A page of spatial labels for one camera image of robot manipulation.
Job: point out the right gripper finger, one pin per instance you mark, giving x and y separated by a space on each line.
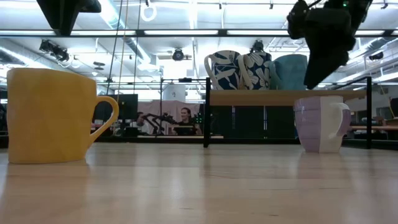
323 71

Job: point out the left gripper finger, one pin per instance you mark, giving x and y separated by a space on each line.
59 12

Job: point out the plain light blue mug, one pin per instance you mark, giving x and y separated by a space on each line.
289 73

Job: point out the lilac and white mug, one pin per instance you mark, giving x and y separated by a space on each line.
317 124

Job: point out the navy mug white flowers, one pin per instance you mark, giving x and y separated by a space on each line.
259 71

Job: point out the navy white leaf pattern mug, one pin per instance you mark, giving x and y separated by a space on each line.
225 71

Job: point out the plain yellow mug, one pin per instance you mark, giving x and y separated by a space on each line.
46 118

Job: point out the black background robot arm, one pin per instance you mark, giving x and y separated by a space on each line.
160 119

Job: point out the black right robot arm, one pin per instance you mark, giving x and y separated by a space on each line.
360 12

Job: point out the black ceiling track lights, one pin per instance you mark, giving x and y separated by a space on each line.
56 51

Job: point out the wooden background table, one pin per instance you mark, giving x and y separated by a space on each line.
373 127

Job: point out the wooden shelf black metal legs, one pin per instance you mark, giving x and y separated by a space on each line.
248 97

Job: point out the black cabinet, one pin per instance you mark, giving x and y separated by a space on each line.
248 121

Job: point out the black beam with light strips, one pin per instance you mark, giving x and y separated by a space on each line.
222 32

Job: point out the black monitor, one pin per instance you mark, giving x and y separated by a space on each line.
124 107

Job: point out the black round ceiling fixture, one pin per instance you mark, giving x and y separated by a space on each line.
178 55

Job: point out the white cylinder container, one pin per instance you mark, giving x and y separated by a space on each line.
174 92

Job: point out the black overhead camera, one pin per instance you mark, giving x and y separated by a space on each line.
257 46

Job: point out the black metal table frame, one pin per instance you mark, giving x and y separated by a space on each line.
155 140

